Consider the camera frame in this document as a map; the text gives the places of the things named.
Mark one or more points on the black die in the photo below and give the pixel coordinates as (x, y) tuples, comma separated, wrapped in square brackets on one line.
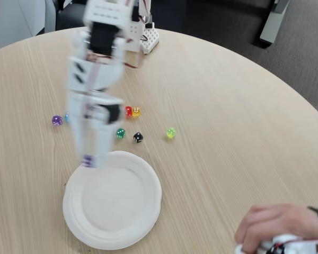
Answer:
[(138, 137)]

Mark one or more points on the red translucent die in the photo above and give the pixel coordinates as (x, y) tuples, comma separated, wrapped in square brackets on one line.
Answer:
[(128, 111)]

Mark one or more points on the person's hand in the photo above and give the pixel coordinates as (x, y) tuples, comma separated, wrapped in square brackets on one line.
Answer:
[(278, 219)]

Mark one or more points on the purple translucent die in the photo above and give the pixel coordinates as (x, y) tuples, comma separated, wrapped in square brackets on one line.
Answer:
[(87, 161), (57, 120)]

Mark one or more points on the black seat cushion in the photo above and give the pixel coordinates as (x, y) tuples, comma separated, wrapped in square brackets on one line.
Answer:
[(228, 2)]

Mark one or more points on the orange translucent die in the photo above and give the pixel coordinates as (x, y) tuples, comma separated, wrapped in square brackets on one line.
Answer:
[(136, 112)]

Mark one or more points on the lime green translucent die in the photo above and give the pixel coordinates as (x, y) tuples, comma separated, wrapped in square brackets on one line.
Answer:
[(171, 132)]

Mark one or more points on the grey desk leg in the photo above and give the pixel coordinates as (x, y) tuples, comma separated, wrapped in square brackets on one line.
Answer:
[(271, 23)]

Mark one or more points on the black office chair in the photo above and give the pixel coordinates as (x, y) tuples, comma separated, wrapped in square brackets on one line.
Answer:
[(71, 18)]

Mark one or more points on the white cabinet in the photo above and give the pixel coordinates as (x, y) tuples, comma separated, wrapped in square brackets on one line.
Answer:
[(8, 21)]

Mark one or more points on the blue translucent die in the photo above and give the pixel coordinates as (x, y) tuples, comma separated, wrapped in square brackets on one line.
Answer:
[(67, 117)]

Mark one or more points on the white paper plate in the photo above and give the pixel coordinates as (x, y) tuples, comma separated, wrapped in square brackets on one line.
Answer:
[(112, 199)]

